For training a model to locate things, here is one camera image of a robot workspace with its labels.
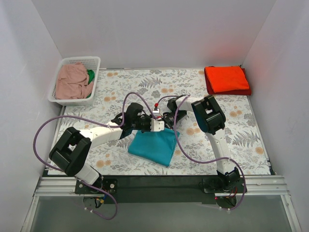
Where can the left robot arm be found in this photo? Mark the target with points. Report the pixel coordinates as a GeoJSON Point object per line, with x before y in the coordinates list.
{"type": "Point", "coordinates": [71, 150]}

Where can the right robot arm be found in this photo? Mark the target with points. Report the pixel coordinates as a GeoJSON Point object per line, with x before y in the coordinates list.
{"type": "Point", "coordinates": [211, 120]}

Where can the folded orange t-shirt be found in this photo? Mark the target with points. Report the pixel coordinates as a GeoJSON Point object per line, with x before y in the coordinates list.
{"type": "Point", "coordinates": [227, 77]}

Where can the green garment in basket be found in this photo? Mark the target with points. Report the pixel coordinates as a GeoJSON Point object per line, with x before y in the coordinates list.
{"type": "Point", "coordinates": [90, 84]}

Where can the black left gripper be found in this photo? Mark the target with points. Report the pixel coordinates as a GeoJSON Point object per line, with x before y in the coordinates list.
{"type": "Point", "coordinates": [147, 123]}

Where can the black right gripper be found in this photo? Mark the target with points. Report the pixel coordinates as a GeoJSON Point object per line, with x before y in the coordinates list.
{"type": "Point", "coordinates": [167, 119]}

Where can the white plastic laundry basket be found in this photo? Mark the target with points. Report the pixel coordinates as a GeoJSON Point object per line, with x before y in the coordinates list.
{"type": "Point", "coordinates": [90, 63]}

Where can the aluminium frame rail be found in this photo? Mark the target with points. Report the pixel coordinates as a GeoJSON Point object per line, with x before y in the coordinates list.
{"type": "Point", "coordinates": [256, 185]}

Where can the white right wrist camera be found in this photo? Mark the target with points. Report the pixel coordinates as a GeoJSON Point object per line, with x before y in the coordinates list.
{"type": "Point", "coordinates": [156, 111]}

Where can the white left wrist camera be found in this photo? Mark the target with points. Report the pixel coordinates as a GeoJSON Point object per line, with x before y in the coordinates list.
{"type": "Point", "coordinates": [157, 125]}

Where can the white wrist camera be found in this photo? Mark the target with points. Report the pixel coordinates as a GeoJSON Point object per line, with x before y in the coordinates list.
{"type": "Point", "coordinates": [157, 125]}
{"type": "Point", "coordinates": [156, 111]}

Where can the floral patterned table mat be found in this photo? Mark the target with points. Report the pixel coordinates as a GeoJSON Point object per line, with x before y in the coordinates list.
{"type": "Point", "coordinates": [118, 88]}

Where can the folded dark red t-shirt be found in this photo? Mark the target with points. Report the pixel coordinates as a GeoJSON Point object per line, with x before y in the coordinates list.
{"type": "Point", "coordinates": [246, 84]}

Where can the pink crumpled garment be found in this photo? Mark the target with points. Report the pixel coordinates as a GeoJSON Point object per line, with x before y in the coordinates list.
{"type": "Point", "coordinates": [71, 82]}

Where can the teal t-shirt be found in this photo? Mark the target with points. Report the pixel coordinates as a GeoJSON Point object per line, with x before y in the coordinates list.
{"type": "Point", "coordinates": [158, 147]}

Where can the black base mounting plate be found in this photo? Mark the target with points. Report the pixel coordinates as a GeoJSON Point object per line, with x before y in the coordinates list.
{"type": "Point", "coordinates": [168, 188]}

